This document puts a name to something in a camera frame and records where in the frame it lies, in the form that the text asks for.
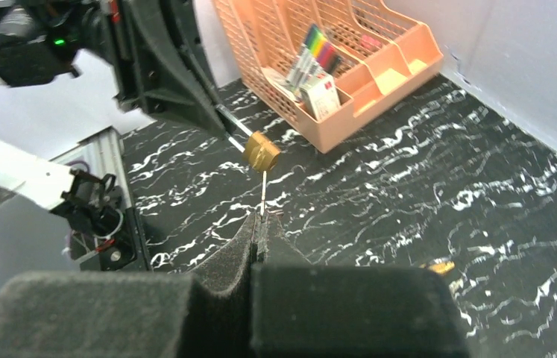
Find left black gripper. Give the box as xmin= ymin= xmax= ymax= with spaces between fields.
xmin=79 ymin=1 xmax=229 ymax=139

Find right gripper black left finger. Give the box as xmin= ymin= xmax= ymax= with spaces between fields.
xmin=0 ymin=214 xmax=258 ymax=357

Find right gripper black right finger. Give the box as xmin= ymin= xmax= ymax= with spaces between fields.
xmin=251 ymin=214 xmax=471 ymax=357

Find small brass padlock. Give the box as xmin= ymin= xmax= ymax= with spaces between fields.
xmin=215 ymin=104 xmax=282 ymax=174

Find small silver key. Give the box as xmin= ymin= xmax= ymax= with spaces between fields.
xmin=259 ymin=171 xmax=268 ymax=219

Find medium brass padlock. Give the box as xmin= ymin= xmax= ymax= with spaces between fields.
xmin=421 ymin=261 xmax=456 ymax=275

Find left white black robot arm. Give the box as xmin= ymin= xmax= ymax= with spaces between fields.
xmin=0 ymin=1 xmax=233 ymax=236

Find set of coloured markers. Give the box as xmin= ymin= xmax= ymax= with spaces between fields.
xmin=286 ymin=24 xmax=342 ymax=93

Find orange plastic file organizer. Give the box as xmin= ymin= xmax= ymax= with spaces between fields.
xmin=214 ymin=1 xmax=444 ymax=153

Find small grey white box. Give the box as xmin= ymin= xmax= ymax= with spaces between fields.
xmin=300 ymin=72 xmax=341 ymax=120

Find black aluminium base frame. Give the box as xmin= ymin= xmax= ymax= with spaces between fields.
xmin=51 ymin=125 xmax=153 ymax=273

